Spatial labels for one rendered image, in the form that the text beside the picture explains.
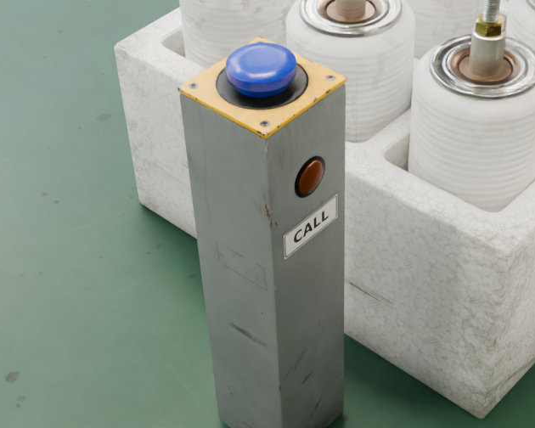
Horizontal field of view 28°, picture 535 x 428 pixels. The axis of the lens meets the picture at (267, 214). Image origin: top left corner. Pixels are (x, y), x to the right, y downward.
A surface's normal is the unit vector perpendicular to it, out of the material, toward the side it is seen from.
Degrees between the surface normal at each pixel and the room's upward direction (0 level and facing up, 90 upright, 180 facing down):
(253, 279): 90
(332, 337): 90
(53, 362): 0
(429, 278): 90
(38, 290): 0
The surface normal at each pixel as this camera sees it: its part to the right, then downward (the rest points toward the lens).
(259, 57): -0.04, -0.74
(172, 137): -0.68, 0.51
